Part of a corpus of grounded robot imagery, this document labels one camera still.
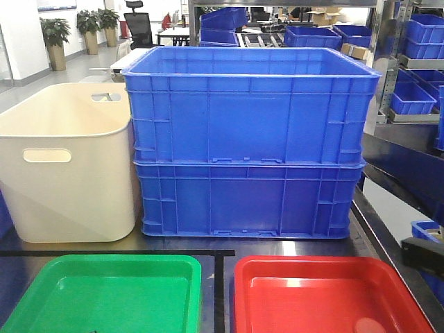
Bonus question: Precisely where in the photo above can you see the green plastic tray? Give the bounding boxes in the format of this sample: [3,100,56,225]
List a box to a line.
[1,255,201,332]

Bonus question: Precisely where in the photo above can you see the blue crate bottom stacked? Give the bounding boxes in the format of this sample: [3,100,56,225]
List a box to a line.
[136,162,364,239]

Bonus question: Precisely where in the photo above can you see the potted plant left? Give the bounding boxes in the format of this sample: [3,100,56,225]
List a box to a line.
[40,17,71,71]

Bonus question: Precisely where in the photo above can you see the black office chair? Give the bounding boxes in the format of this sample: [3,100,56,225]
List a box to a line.
[124,1,155,50]

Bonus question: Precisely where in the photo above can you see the blue crate stacked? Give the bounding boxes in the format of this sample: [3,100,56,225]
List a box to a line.
[122,46,380,164]
[136,162,364,239]

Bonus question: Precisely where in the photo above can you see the potted plant right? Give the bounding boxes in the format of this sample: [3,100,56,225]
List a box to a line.
[98,8,119,47]

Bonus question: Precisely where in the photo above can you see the red plastic tray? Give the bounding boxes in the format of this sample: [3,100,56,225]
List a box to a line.
[234,255,433,332]

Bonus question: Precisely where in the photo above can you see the beige plastic tub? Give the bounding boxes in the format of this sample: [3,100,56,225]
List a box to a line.
[1,83,138,243]

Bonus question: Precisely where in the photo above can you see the small blue bin right rack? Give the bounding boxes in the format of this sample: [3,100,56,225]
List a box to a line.
[391,82,436,114]

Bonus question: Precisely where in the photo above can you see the blue crate top stacked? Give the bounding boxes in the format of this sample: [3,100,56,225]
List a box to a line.
[122,46,380,164]

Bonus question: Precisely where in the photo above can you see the potted plant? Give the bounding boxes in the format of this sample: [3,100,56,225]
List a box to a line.
[76,10,99,55]
[98,8,119,47]
[40,17,71,71]

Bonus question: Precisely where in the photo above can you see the potted plant middle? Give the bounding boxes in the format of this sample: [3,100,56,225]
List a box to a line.
[76,10,99,55]

